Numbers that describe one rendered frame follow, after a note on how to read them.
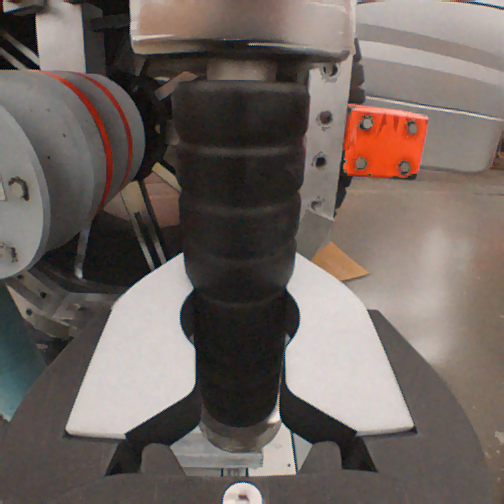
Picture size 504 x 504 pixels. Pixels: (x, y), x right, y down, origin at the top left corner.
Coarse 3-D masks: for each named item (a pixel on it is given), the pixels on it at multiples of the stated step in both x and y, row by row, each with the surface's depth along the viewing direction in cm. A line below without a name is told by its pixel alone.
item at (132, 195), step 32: (0, 0) 26; (0, 32) 28; (32, 32) 36; (0, 64) 35; (32, 64) 42; (128, 64) 32; (160, 96) 34; (160, 128) 36; (160, 160) 38; (128, 192) 40; (96, 224) 58; (128, 224) 63; (64, 256) 46; (96, 256) 50; (128, 256) 53; (160, 256) 45; (96, 288) 45; (128, 288) 46
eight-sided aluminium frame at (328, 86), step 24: (312, 72) 24; (336, 72) 25; (312, 96) 26; (336, 96) 26; (312, 120) 27; (336, 120) 27; (312, 144) 28; (336, 144) 28; (312, 168) 29; (336, 168) 29; (312, 192) 30; (336, 192) 30; (312, 216) 31; (312, 240) 33; (24, 288) 37; (48, 288) 40; (24, 312) 37; (48, 312) 38; (72, 312) 39; (96, 312) 39; (192, 336) 39
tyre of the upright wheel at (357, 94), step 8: (360, 56) 31; (352, 64) 31; (360, 64) 32; (352, 72) 31; (360, 72) 32; (352, 80) 32; (360, 80) 32; (352, 88) 32; (360, 88) 33; (352, 96) 33; (360, 96) 33; (360, 104) 34; (344, 176) 38; (352, 176) 39; (344, 184) 38; (344, 192) 39; (336, 200) 39; (336, 208) 40; (48, 272) 44; (56, 280) 44; (64, 280) 45; (64, 288) 45; (72, 288) 45; (80, 288) 45; (88, 288) 46
